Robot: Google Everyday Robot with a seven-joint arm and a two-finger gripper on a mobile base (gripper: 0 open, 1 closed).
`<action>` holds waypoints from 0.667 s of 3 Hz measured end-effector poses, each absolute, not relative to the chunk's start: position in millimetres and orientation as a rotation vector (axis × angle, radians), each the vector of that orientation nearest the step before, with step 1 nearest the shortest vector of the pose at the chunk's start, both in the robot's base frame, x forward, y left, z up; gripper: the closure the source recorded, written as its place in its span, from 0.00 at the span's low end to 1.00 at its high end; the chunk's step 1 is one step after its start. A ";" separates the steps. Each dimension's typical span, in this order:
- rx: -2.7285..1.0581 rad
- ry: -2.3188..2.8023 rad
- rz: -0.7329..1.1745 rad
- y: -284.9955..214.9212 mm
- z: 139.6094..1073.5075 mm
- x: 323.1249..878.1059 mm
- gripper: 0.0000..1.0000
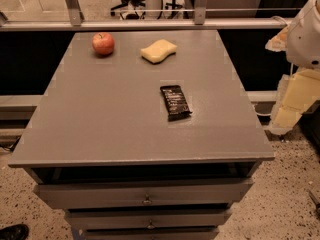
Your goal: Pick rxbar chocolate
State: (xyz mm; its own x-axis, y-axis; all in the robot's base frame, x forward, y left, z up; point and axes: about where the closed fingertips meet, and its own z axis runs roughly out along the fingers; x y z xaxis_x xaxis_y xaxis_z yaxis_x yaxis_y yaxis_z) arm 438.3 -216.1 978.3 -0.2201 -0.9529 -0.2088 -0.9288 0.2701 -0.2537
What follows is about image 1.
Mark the middle grey drawer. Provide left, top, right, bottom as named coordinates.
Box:
left=66, top=208, right=231, bottom=230

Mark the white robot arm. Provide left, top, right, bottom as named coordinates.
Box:
left=265, top=0, right=320, bottom=135

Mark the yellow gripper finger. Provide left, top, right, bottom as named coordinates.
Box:
left=282, top=69, right=320, bottom=113
left=272, top=107, right=302, bottom=128

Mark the metal railing frame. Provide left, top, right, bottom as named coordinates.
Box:
left=0, top=0, right=301, bottom=32

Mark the black shoe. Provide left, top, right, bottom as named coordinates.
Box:
left=0, top=224, right=29, bottom=240

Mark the grey drawer cabinet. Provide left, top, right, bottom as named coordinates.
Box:
left=7, top=29, right=276, bottom=240

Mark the top grey drawer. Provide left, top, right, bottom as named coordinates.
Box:
left=34, top=178, right=253, bottom=209

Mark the bottom grey drawer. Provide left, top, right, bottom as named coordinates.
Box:
left=84, top=227, right=219, bottom=240

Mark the red apple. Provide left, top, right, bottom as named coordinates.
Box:
left=92, top=32, right=115, bottom=55

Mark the black rxbar chocolate bar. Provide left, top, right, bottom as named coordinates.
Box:
left=160, top=85, right=192, bottom=121

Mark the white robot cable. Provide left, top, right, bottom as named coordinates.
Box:
left=253, top=104, right=273, bottom=118

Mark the yellow sponge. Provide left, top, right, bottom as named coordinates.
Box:
left=140, top=39, right=177, bottom=64

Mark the grey drawer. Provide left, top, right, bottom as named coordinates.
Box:
left=34, top=178, right=253, bottom=209
left=84, top=227, right=219, bottom=240
left=66, top=208, right=231, bottom=230

